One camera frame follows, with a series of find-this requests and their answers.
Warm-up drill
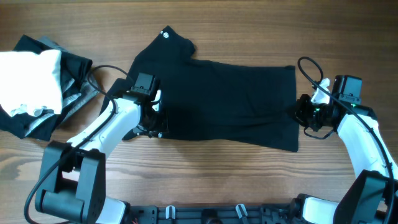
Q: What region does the black t-shirt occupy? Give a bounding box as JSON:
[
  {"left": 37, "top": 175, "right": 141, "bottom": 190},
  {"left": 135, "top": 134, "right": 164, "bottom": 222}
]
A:
[{"left": 109, "top": 26, "right": 299, "bottom": 152}]

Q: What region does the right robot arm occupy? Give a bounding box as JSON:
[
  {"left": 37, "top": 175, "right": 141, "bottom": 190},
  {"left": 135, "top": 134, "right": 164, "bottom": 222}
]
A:
[{"left": 295, "top": 75, "right": 397, "bottom": 223}]

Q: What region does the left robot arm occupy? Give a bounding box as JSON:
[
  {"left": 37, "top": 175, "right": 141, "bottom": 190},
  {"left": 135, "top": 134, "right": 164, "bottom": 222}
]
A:
[{"left": 33, "top": 73, "right": 167, "bottom": 223}]

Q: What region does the black folded garment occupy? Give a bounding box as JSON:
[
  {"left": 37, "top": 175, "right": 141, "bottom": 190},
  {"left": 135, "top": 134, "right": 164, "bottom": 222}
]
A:
[{"left": 1, "top": 35, "right": 98, "bottom": 141}]

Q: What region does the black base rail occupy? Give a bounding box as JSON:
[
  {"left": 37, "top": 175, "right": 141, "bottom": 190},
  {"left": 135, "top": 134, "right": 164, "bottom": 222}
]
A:
[{"left": 123, "top": 204, "right": 300, "bottom": 224}]

